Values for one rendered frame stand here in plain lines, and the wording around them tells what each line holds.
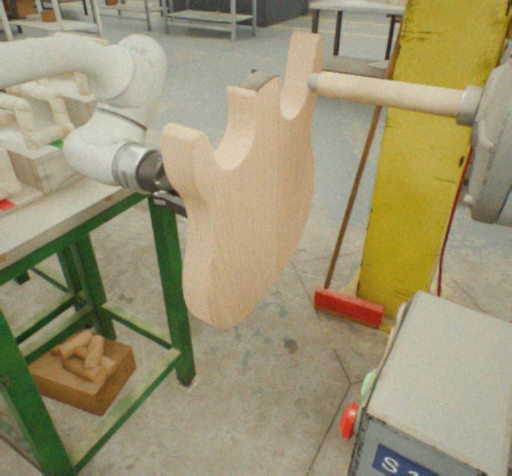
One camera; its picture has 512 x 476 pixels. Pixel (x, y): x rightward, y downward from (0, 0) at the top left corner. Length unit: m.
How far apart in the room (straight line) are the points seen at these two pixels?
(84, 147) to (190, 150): 0.43
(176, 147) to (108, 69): 0.38
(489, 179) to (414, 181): 1.15
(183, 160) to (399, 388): 0.30
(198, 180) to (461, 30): 1.11
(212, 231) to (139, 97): 0.38
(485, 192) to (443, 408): 0.22
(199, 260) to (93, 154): 0.36
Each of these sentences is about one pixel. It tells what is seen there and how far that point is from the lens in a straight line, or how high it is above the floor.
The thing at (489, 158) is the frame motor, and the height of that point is 1.24.
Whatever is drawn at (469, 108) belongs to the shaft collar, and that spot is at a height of 1.25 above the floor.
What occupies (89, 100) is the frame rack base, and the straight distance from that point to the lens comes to 1.10.
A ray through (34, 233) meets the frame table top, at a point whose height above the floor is 0.93.
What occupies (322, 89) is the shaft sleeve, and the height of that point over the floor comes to 1.25.
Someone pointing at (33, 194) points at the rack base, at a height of 0.94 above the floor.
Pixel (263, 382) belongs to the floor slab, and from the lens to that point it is 1.74.
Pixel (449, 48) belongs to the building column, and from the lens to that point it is 1.46.
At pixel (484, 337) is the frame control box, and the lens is 0.44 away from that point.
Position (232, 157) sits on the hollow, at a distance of 0.55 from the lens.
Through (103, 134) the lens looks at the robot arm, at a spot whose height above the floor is 1.12.
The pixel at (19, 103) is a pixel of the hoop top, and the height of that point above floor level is 1.13.
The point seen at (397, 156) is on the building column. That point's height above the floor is 0.78.
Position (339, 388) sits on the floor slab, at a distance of 1.75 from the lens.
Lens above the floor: 1.42
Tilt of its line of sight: 33 degrees down
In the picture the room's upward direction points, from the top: straight up
